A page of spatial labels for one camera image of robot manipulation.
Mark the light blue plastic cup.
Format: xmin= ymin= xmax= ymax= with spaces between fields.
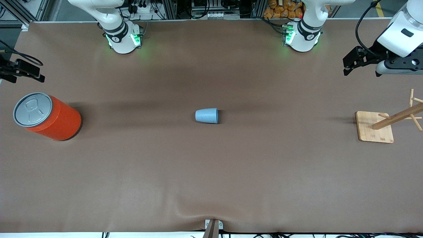
xmin=195 ymin=108 xmax=218 ymax=124

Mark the wooden cup rack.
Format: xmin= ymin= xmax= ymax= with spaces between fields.
xmin=356 ymin=89 xmax=423 ymax=144

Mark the orange can with grey lid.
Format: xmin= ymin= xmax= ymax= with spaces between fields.
xmin=13 ymin=92 xmax=82 ymax=141

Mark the orange snack bag pile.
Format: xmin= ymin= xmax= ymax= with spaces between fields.
xmin=263 ymin=0 xmax=304 ymax=19

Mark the white power strip with plugs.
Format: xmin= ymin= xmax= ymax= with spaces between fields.
xmin=127 ymin=3 xmax=153 ymax=14

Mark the long white power strip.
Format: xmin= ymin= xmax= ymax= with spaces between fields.
xmin=207 ymin=12 xmax=241 ymax=19

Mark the brown table mat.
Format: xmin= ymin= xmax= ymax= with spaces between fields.
xmin=0 ymin=19 xmax=423 ymax=233

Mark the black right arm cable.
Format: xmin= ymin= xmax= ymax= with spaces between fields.
xmin=0 ymin=40 xmax=44 ymax=66

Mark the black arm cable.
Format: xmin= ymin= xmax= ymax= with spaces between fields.
xmin=355 ymin=0 xmax=384 ymax=58
xmin=0 ymin=40 xmax=44 ymax=66

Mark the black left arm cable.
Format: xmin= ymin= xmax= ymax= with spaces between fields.
xmin=355 ymin=0 xmax=384 ymax=58

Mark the aluminium frame profile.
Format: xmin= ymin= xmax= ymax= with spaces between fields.
xmin=0 ymin=0 xmax=50 ymax=27
xmin=251 ymin=0 xmax=267 ymax=19
xmin=162 ymin=0 xmax=177 ymax=20

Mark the black base cable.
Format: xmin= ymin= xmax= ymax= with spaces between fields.
xmin=259 ymin=16 xmax=285 ymax=35

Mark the metal clamp bracket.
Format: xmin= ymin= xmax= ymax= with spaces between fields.
xmin=204 ymin=219 xmax=224 ymax=230

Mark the grey camera stand pole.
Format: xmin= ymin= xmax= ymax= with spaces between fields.
xmin=202 ymin=220 xmax=220 ymax=238

